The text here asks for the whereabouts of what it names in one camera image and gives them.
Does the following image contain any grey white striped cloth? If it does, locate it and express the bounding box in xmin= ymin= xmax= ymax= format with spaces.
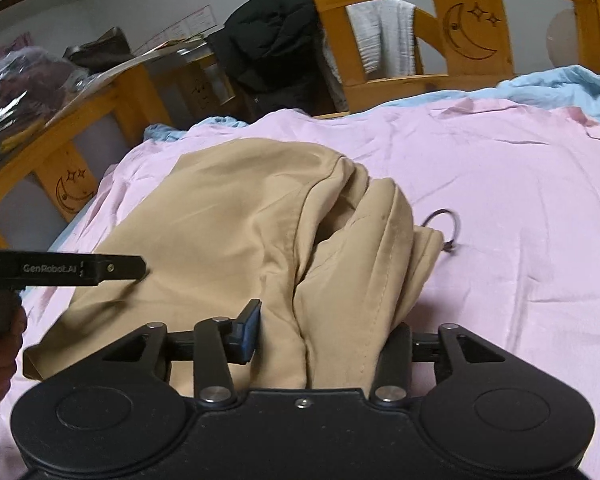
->
xmin=347 ymin=0 xmax=416 ymax=78

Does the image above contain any tan khaki jacket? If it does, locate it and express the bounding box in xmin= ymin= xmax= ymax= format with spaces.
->
xmin=23 ymin=139 xmax=443 ymax=389

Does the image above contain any dark brown bag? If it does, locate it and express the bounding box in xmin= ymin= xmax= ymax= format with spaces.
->
xmin=64 ymin=27 xmax=134 ymax=74

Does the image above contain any wall paper chart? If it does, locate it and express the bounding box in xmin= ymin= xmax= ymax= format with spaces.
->
xmin=132 ymin=4 xmax=218 ymax=55

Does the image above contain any wooden bed frame rail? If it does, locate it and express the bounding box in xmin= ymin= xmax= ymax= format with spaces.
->
xmin=0 ymin=0 xmax=600 ymax=249

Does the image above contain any black clothes pile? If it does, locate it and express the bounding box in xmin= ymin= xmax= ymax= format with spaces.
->
xmin=207 ymin=0 xmax=336 ymax=118

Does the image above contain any light blue bed sheet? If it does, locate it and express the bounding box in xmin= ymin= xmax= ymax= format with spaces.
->
xmin=47 ymin=65 xmax=600 ymax=252

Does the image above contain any clear plastic bag of clothes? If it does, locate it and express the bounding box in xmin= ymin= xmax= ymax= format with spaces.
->
xmin=0 ymin=47 xmax=90 ymax=163

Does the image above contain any pink floral quilt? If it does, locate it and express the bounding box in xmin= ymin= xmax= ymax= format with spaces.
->
xmin=0 ymin=98 xmax=600 ymax=479

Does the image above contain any pink curtain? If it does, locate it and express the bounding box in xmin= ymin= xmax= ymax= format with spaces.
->
xmin=0 ymin=32 xmax=33 ymax=60

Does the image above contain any person left hand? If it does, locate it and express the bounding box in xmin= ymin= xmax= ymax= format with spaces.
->
xmin=0 ymin=307 xmax=27 ymax=401

